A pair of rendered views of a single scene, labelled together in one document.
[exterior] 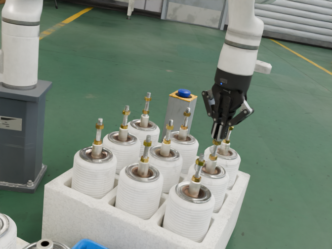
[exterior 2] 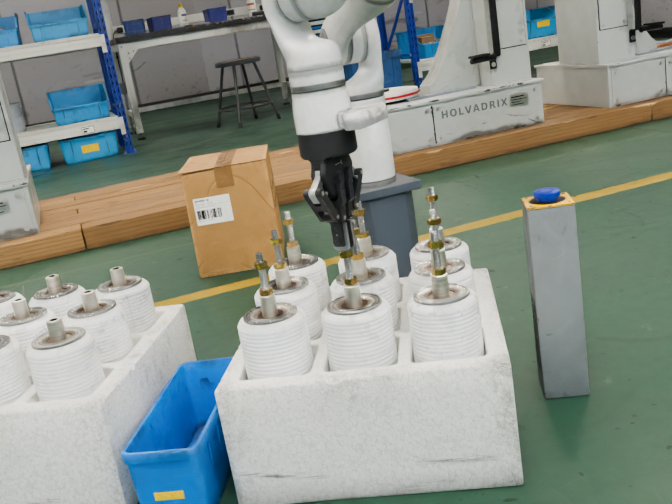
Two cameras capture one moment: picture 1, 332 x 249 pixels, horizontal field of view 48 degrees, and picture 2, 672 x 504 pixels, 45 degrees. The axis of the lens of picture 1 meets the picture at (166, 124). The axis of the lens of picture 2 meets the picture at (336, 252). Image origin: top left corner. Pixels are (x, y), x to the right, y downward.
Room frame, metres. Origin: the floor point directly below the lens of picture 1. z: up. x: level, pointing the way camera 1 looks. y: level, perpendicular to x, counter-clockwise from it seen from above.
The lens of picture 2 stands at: (0.55, -1.14, 0.62)
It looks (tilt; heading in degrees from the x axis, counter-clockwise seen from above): 16 degrees down; 79
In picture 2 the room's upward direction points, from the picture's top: 9 degrees counter-clockwise
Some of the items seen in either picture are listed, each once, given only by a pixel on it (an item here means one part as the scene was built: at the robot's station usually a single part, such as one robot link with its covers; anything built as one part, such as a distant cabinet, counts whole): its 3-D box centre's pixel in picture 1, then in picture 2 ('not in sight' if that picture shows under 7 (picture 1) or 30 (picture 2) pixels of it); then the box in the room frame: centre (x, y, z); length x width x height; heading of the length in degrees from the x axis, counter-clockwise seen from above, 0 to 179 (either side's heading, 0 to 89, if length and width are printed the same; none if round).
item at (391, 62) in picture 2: not in sight; (364, 81); (2.09, 4.55, 0.19); 0.50 x 0.41 x 0.37; 100
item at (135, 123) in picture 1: (143, 125); (438, 245); (0.96, 0.06, 0.25); 0.08 x 0.08 x 0.01
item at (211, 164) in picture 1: (211, 165); (352, 295); (0.76, -0.12, 0.26); 0.02 x 0.02 x 0.03
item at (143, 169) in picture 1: (143, 167); (282, 278); (0.69, 0.03, 0.26); 0.02 x 0.02 x 0.03
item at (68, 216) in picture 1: (153, 208); (376, 375); (0.80, -0.01, 0.09); 0.39 x 0.39 x 0.18; 70
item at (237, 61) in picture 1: (243, 55); (334, 103); (0.78, -0.13, 0.52); 0.11 x 0.09 x 0.06; 139
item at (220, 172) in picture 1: (209, 170); (354, 304); (0.76, -0.12, 0.25); 0.08 x 0.08 x 0.01
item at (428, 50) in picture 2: not in sight; (430, 41); (2.77, 4.94, 0.36); 0.50 x 0.38 x 0.21; 97
